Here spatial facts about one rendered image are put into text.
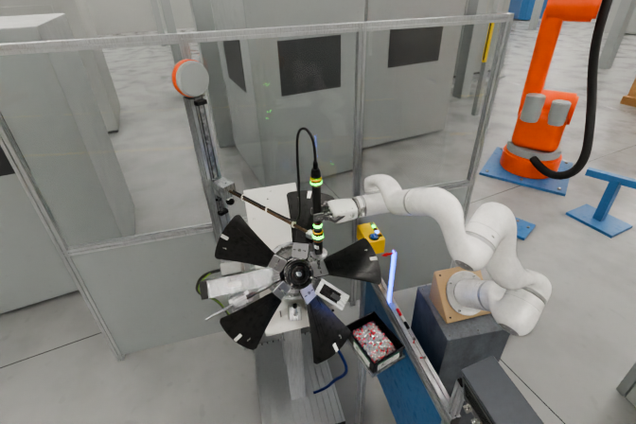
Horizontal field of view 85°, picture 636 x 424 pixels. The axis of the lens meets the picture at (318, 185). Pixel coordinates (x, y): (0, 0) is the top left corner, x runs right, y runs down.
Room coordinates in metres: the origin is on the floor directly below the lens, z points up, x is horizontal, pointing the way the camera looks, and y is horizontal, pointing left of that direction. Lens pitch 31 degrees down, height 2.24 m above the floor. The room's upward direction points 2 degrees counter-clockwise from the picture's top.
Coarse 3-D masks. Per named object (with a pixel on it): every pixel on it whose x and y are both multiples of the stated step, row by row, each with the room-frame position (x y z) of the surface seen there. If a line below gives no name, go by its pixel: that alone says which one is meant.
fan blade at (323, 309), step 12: (312, 300) 0.99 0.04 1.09; (312, 312) 0.94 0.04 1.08; (324, 312) 0.98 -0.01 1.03; (312, 324) 0.91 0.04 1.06; (324, 324) 0.93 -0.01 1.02; (336, 324) 0.96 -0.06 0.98; (312, 336) 0.87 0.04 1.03; (324, 336) 0.89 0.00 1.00; (336, 336) 0.92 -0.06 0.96; (348, 336) 0.94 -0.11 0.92; (312, 348) 0.84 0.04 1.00; (324, 348) 0.85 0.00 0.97; (324, 360) 0.82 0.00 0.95
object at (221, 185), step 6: (216, 180) 1.52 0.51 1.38; (222, 180) 1.52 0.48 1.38; (228, 180) 1.52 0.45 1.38; (216, 186) 1.48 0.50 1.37; (222, 186) 1.45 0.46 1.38; (228, 186) 1.47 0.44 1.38; (234, 186) 1.49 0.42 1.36; (216, 192) 1.49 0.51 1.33; (222, 192) 1.45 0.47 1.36; (228, 192) 1.46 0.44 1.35; (222, 198) 1.45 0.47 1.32; (228, 198) 1.46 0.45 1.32
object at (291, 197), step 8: (288, 192) 1.32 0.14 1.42; (296, 192) 1.31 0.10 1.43; (304, 192) 1.29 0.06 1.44; (288, 200) 1.30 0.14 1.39; (296, 200) 1.28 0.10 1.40; (304, 200) 1.27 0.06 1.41; (328, 200) 1.24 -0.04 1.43; (296, 208) 1.26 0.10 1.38; (304, 208) 1.24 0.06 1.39; (296, 216) 1.24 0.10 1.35; (304, 216) 1.22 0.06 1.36; (312, 216) 1.20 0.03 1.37; (304, 224) 1.19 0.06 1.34; (312, 224) 1.17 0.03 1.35; (296, 232) 1.19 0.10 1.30; (304, 232) 1.17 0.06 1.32; (296, 240) 1.16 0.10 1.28; (304, 240) 1.14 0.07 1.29
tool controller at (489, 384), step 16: (464, 368) 0.60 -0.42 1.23; (480, 368) 0.59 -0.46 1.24; (496, 368) 0.59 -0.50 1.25; (464, 384) 0.59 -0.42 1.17; (480, 384) 0.55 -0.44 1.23; (496, 384) 0.54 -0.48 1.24; (512, 384) 0.54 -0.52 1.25; (480, 400) 0.51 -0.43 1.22; (496, 400) 0.50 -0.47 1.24; (512, 400) 0.50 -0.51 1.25; (480, 416) 0.51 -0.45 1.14; (496, 416) 0.47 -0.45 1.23; (512, 416) 0.46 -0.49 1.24; (528, 416) 0.46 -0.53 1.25
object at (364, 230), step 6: (360, 228) 1.49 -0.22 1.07; (366, 228) 1.49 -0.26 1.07; (372, 228) 1.49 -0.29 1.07; (360, 234) 1.47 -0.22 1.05; (366, 234) 1.44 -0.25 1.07; (378, 234) 1.44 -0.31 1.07; (372, 240) 1.39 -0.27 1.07; (378, 240) 1.39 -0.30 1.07; (384, 240) 1.39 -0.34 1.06; (372, 246) 1.38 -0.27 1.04; (378, 246) 1.38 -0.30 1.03; (378, 252) 1.39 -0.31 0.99
